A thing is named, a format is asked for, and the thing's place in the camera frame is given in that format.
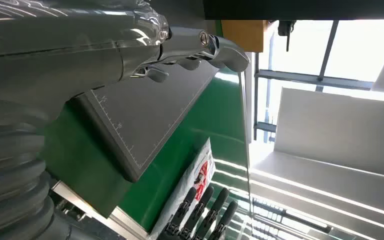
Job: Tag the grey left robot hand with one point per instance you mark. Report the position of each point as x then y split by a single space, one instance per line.
53 56

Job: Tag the white plastic mailer package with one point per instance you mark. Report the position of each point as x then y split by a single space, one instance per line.
192 175

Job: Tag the black weighing device with column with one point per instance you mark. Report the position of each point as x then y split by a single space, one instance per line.
139 116

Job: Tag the green conveyor belt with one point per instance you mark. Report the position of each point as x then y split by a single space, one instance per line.
218 116

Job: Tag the green table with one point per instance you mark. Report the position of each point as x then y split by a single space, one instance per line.
79 159

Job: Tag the brown cardboard box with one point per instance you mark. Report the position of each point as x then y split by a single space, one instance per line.
243 34

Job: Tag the black remote controller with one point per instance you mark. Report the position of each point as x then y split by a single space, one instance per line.
286 30

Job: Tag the grey window frame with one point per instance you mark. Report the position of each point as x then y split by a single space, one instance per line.
311 78

